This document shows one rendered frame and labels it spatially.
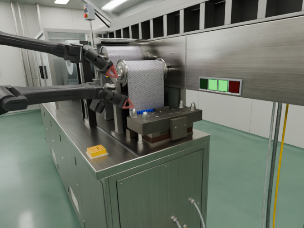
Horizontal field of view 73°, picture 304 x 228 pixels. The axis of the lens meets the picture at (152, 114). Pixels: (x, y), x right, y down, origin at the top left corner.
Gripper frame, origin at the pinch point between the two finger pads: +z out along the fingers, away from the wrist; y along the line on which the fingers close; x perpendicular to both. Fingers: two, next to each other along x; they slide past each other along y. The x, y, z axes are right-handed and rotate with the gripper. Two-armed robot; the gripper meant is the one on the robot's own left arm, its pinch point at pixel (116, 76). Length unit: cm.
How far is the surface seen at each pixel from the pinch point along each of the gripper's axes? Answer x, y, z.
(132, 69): 7.4, 4.6, 3.5
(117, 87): -3.4, -2.5, 5.5
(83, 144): -39.1, -0.4, 6.5
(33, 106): -87, -550, 84
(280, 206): -4, 42, 181
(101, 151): -35.9, 17.8, 6.9
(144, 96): 0.8, 5.4, 18.7
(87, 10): 37, -55, -22
